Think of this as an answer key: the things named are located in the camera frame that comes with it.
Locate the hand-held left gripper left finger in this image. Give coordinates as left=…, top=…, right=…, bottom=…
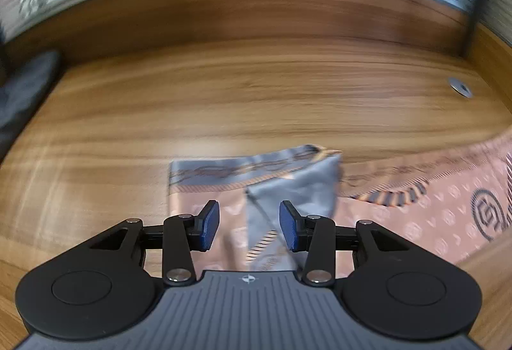
left=89, top=200, right=221, bottom=287

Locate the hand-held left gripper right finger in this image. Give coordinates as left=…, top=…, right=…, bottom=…
left=279, top=200, right=411, bottom=287

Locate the pink-brown printed scarf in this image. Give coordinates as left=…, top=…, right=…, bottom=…
left=167, top=130, right=512, bottom=279

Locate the metal desk grommet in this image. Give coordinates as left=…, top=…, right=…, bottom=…
left=449, top=78, right=473, bottom=98

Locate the dark grey garment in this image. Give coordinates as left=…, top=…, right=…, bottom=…
left=0, top=50, right=64, bottom=161

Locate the black partition post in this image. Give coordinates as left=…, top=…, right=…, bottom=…
left=462, top=0, right=494, bottom=57

